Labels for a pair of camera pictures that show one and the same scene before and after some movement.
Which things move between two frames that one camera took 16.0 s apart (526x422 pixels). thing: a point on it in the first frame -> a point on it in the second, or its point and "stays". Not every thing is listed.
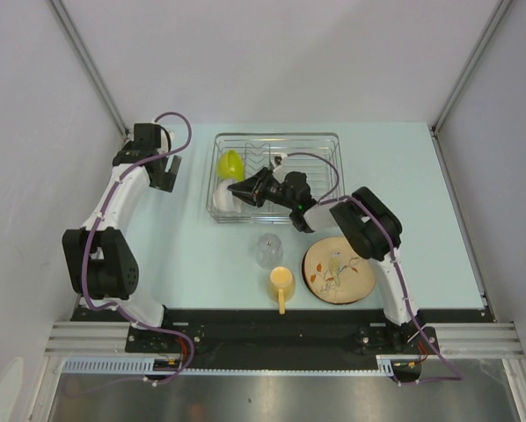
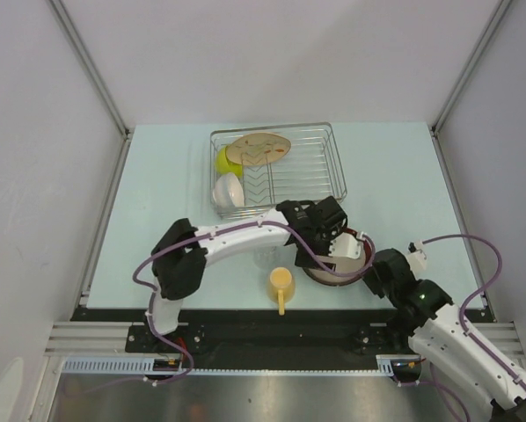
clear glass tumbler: (269, 251) stays
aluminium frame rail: (91, 339) stays
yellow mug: (281, 287) stays
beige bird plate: (332, 272) -> (257, 149)
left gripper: (164, 181) -> (331, 233)
